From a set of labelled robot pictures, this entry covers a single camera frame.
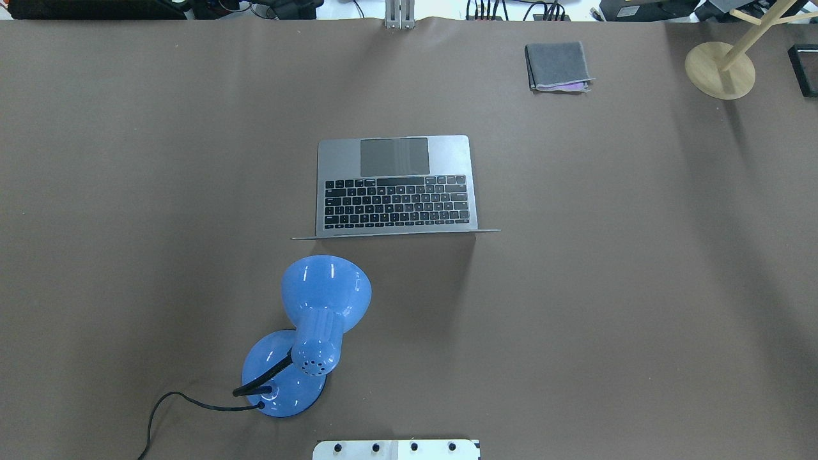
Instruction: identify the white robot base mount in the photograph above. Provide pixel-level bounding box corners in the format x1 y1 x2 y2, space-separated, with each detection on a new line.
312 438 482 459

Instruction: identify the black tray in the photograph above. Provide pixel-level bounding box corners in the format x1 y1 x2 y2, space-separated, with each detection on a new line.
788 43 817 97

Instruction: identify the blue desk lamp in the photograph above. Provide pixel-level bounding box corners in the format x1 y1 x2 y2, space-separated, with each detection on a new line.
233 254 372 417

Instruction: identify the grey laptop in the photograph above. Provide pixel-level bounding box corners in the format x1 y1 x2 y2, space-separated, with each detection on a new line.
314 134 481 240

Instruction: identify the wooden cup stand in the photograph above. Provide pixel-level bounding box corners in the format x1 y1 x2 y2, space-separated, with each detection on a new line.
684 1 817 101

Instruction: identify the aluminium frame post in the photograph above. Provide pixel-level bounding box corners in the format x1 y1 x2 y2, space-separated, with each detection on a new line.
385 0 417 30

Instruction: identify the black lamp power cable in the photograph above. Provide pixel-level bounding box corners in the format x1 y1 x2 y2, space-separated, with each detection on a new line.
137 392 265 460

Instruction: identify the folded grey cloth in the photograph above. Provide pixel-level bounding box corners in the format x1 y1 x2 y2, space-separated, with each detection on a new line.
524 41 594 93

